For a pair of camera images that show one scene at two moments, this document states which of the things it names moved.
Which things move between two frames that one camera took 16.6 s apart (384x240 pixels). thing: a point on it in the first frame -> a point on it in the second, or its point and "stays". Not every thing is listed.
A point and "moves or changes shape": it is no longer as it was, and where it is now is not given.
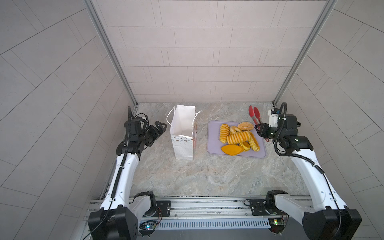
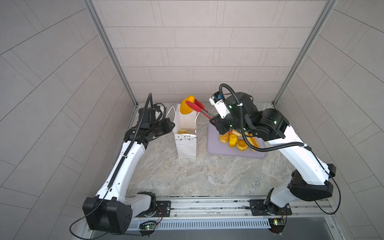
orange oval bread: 232,149 -> 185,108
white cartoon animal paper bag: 183,130 stays
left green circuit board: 148,225 stays
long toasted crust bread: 253,142 stays
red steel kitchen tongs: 256,116 moves or changes shape
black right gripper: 262,129 -> 218,124
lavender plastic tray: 214,144 stays
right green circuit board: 277,225 stays
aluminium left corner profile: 111,48 stays
